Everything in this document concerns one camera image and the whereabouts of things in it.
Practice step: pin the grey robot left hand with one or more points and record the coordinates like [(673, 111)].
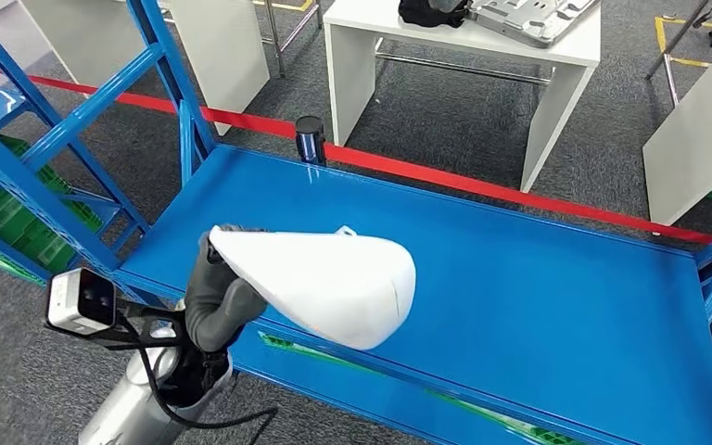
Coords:
[(215, 307)]

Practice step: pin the white plastic shell part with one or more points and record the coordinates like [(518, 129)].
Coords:
[(331, 288)]

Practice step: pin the long blue steel shelf rack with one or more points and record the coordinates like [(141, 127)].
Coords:
[(516, 276)]

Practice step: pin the white workbench table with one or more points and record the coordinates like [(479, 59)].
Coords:
[(380, 24)]

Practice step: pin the grey metal tray part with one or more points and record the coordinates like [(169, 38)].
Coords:
[(528, 24)]

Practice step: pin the white panel table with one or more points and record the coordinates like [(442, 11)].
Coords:
[(700, 147), (221, 49)]

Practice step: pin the yellow floor tape square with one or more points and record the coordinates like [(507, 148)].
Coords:
[(660, 37), (291, 6)]

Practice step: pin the black bag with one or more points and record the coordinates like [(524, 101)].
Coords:
[(429, 13)]

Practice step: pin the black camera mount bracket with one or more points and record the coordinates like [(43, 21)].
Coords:
[(159, 336)]

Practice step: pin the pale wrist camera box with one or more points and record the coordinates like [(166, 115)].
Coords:
[(64, 301)]

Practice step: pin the black belt stanchion post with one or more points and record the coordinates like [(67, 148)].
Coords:
[(310, 140)]

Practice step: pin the chrome metal table frame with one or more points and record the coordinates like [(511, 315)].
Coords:
[(273, 37)]

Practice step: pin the chrome metal pole frame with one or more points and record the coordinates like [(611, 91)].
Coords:
[(678, 40)]

